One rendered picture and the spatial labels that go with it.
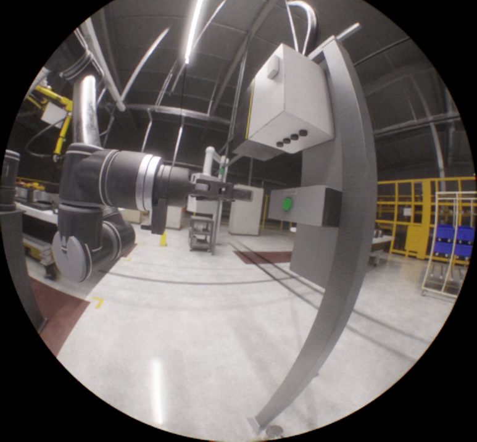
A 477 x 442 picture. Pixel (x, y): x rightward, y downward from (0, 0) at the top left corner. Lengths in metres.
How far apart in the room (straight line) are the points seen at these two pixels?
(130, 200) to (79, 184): 0.11
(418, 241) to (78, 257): 7.72
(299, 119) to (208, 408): 1.34
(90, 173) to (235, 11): 9.57
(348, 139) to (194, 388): 1.36
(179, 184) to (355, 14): 10.29
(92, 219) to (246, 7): 9.55
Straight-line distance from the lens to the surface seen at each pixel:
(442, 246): 3.50
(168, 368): 1.32
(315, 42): 0.77
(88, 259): 0.34
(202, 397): 1.21
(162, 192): 0.28
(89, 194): 0.32
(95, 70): 0.87
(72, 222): 0.34
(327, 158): 0.46
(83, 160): 0.33
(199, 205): 3.30
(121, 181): 0.28
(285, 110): 0.36
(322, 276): 0.43
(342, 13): 10.11
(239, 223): 6.63
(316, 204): 0.33
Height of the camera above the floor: 1.12
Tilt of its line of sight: 2 degrees up
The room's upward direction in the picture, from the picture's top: 7 degrees clockwise
